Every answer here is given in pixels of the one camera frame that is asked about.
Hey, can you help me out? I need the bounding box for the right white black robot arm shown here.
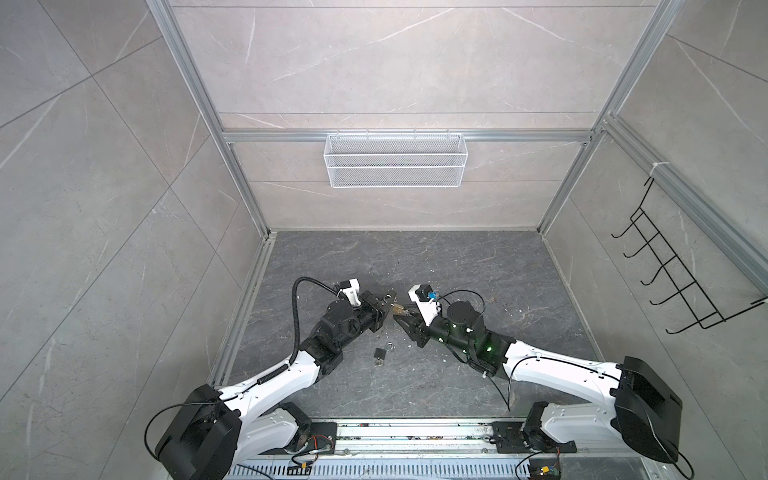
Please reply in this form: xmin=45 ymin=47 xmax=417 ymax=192
xmin=393 ymin=299 xmax=684 ymax=465

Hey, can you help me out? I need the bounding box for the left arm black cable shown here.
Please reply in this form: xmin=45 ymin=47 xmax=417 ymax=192
xmin=289 ymin=276 xmax=340 ymax=367

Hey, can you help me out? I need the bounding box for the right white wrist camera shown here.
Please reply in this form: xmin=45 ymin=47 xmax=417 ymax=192
xmin=408 ymin=284 xmax=441 ymax=326

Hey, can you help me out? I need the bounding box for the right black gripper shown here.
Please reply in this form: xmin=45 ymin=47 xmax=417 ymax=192
xmin=393 ymin=302 xmax=475 ymax=358

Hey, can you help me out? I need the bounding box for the black wire hook rack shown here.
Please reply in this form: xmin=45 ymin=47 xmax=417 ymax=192
xmin=611 ymin=177 xmax=767 ymax=335

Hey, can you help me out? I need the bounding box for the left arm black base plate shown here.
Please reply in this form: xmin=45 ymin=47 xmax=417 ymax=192
xmin=282 ymin=421 xmax=338 ymax=455

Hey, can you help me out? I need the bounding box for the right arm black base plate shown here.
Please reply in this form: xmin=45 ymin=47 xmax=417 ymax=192
xmin=489 ymin=421 xmax=577 ymax=454

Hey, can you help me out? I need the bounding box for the aluminium mounting rail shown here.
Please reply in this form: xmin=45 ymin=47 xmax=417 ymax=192
xmin=239 ymin=418 xmax=664 ymax=461

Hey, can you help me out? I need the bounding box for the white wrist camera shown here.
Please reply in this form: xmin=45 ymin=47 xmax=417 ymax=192
xmin=335 ymin=278 xmax=361 ymax=307
xmin=408 ymin=284 xmax=441 ymax=326

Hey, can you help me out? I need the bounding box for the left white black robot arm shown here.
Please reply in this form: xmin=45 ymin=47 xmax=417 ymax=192
xmin=147 ymin=291 xmax=395 ymax=479

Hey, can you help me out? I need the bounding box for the white wire mesh basket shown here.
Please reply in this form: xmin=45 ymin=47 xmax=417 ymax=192
xmin=323 ymin=133 xmax=469 ymax=189

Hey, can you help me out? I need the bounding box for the black padlock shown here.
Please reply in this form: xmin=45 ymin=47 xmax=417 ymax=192
xmin=374 ymin=348 xmax=387 ymax=366

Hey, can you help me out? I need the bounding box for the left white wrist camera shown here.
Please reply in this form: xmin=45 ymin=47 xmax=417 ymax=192
xmin=335 ymin=278 xmax=361 ymax=307

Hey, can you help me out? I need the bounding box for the white slotted cable duct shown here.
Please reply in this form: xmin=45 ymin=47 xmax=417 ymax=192
xmin=226 ymin=458 xmax=529 ymax=479

